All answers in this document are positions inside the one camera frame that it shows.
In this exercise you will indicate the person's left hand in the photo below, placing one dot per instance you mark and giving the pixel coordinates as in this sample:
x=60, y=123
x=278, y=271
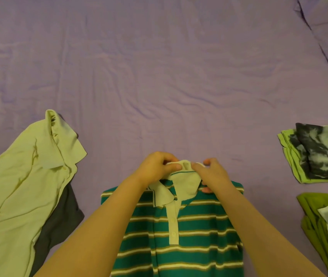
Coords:
x=152, y=168

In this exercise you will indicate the person's right hand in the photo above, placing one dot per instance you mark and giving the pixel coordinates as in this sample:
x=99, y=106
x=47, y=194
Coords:
x=214, y=177

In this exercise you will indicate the person's left thumb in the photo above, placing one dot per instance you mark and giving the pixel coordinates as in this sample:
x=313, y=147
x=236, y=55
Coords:
x=173, y=168

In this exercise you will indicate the person's right thumb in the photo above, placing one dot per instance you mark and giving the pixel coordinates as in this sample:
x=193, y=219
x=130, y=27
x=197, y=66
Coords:
x=198, y=170

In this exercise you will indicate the green striped polo shirt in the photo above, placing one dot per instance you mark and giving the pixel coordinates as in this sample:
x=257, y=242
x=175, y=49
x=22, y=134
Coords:
x=198, y=242

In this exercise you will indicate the person's right forearm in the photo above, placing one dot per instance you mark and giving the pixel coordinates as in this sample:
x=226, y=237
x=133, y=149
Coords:
x=259, y=233

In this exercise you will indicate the person's left forearm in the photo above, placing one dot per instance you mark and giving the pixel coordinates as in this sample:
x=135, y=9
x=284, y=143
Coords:
x=94, y=233

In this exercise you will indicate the light green folded garment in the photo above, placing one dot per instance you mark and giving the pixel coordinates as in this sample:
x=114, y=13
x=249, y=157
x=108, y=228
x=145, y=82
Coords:
x=289, y=154

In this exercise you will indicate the purple bed sheet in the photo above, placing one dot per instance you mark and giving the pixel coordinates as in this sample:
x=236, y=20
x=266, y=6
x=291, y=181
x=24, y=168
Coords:
x=158, y=69

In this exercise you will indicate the dark grey garment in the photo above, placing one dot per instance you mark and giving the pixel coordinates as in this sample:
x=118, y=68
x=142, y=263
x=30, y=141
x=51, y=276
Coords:
x=61, y=219

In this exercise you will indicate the black grey tie-dye garment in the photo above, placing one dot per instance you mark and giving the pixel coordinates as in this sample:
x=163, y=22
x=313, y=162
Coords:
x=322, y=152

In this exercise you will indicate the olive green garment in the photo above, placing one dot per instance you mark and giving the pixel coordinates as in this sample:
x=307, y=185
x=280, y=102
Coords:
x=314, y=222

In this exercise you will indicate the pale yellow collared shirt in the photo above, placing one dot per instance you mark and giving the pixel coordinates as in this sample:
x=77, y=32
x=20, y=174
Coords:
x=16, y=184

